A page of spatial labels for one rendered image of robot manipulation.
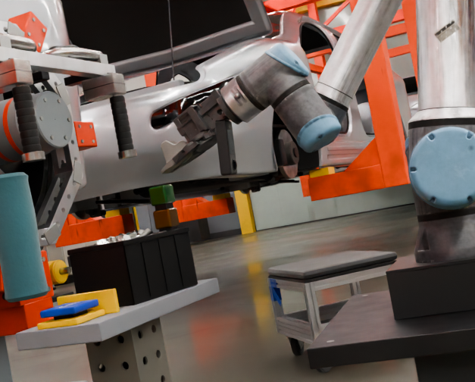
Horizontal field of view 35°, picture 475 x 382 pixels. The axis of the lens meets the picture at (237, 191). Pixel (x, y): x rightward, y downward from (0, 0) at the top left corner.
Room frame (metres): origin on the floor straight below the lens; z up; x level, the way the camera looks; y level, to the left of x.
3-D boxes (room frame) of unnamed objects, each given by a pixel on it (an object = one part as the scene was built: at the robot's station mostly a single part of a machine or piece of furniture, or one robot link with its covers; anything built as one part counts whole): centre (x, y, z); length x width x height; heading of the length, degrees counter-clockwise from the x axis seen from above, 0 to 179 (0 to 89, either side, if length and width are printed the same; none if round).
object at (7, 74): (1.49, 0.41, 0.93); 0.09 x 0.05 x 0.05; 66
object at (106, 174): (6.58, -0.27, 1.49); 4.95 x 1.86 x 1.59; 156
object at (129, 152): (1.78, 0.24, 0.83); 0.04 x 0.04 x 0.16
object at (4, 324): (1.74, 0.56, 0.48); 0.16 x 0.12 x 0.17; 66
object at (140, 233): (1.45, 0.22, 0.51); 0.20 x 0.14 x 0.13; 148
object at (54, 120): (1.70, 0.46, 0.85); 0.21 x 0.14 x 0.14; 66
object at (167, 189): (1.59, 0.16, 0.64); 0.04 x 0.04 x 0.04; 66
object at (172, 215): (1.59, 0.16, 0.59); 0.04 x 0.04 x 0.04; 66
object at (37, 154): (1.47, 0.38, 0.83); 0.04 x 0.04 x 0.16
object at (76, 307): (1.25, 0.31, 0.47); 0.07 x 0.07 x 0.02; 66
